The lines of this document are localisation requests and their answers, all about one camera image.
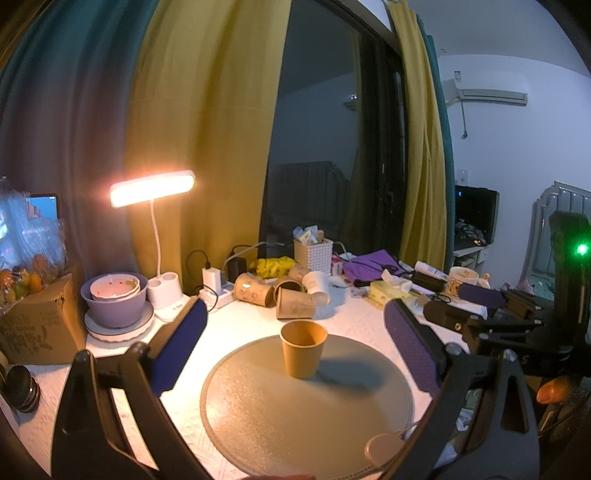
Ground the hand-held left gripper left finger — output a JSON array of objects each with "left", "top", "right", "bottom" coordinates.
[{"left": 51, "top": 298, "right": 208, "bottom": 480}]

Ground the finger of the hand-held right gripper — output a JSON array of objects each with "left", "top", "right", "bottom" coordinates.
[
  {"left": 422, "top": 299, "right": 490, "bottom": 331},
  {"left": 457, "top": 282, "right": 509, "bottom": 309}
]

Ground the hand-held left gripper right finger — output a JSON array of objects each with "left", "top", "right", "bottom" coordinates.
[{"left": 383, "top": 298, "right": 541, "bottom": 480}]

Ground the plain brown paper cup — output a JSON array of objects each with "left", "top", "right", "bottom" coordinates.
[{"left": 280, "top": 320, "right": 328, "bottom": 380}]

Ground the printed brown paper cup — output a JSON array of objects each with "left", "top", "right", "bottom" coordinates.
[
  {"left": 276, "top": 288, "right": 319, "bottom": 322},
  {"left": 234, "top": 272, "right": 275, "bottom": 308},
  {"left": 274, "top": 275, "right": 306, "bottom": 293}
]

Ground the white paper cup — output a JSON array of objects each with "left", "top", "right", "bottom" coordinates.
[{"left": 302, "top": 270, "right": 332, "bottom": 306}]

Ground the person's right hand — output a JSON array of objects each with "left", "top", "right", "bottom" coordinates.
[{"left": 537, "top": 376, "right": 576, "bottom": 407}]

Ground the printed ceramic mug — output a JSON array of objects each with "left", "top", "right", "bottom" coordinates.
[{"left": 444, "top": 266, "right": 481, "bottom": 297}]

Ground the white plate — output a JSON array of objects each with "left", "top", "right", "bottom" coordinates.
[{"left": 84, "top": 302, "right": 155, "bottom": 343}]

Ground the yellow tissue box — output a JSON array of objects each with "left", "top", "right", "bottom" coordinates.
[{"left": 368, "top": 271, "right": 413, "bottom": 311}]

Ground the white power strip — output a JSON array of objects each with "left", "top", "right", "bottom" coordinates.
[{"left": 184, "top": 281, "right": 242, "bottom": 315}]

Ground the white charger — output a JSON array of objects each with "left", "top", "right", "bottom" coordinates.
[{"left": 202, "top": 268, "right": 223, "bottom": 298}]

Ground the purple bowl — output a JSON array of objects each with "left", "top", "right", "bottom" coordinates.
[{"left": 80, "top": 272, "right": 149, "bottom": 329}]

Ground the grey padded headboard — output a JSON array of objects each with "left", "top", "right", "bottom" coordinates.
[{"left": 517, "top": 180, "right": 591, "bottom": 301}]

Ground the black monitor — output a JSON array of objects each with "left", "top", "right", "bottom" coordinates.
[{"left": 454, "top": 185, "right": 500, "bottom": 246}]

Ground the purple cloth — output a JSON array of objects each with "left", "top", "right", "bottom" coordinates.
[{"left": 341, "top": 249, "right": 408, "bottom": 285}]

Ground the black power adapter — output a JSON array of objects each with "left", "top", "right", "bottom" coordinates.
[{"left": 226, "top": 257, "right": 250, "bottom": 283}]

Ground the yellow cloth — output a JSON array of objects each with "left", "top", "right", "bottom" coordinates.
[{"left": 249, "top": 257, "right": 297, "bottom": 280}]

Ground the round grey mat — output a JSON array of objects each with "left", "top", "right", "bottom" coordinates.
[{"left": 200, "top": 333, "right": 415, "bottom": 477}]

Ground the white plastic basket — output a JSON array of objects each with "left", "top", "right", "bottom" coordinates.
[{"left": 294, "top": 237, "right": 334, "bottom": 277}]

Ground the narrow yellow curtain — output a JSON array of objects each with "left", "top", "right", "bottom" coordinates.
[{"left": 387, "top": 0, "right": 450, "bottom": 271}]

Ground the cardboard box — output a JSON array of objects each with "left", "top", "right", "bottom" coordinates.
[{"left": 0, "top": 272, "right": 88, "bottom": 366}]

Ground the white desk lamp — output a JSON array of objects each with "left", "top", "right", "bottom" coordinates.
[{"left": 109, "top": 169, "right": 196, "bottom": 323}]

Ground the plastic bag of fruit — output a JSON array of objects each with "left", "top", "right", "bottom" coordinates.
[{"left": 0, "top": 176, "right": 71, "bottom": 309}]

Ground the tablet screen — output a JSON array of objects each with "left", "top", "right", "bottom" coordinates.
[{"left": 25, "top": 193, "right": 61, "bottom": 222}]

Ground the wide yellow curtain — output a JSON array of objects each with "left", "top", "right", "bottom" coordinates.
[{"left": 124, "top": 0, "right": 293, "bottom": 296}]

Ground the white air conditioner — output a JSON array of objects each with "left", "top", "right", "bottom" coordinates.
[{"left": 454, "top": 68, "right": 528, "bottom": 108}]

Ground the dark glass sliding door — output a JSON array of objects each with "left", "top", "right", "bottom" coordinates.
[{"left": 259, "top": 0, "right": 409, "bottom": 259}]

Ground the wide teal curtain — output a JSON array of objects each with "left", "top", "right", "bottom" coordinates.
[{"left": 0, "top": 0, "right": 160, "bottom": 278}]

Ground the white round disc with cable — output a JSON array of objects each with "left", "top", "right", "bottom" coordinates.
[{"left": 364, "top": 418, "right": 423, "bottom": 468}]

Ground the black camera lens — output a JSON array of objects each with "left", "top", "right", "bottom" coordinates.
[{"left": 0, "top": 364, "right": 42, "bottom": 414}]

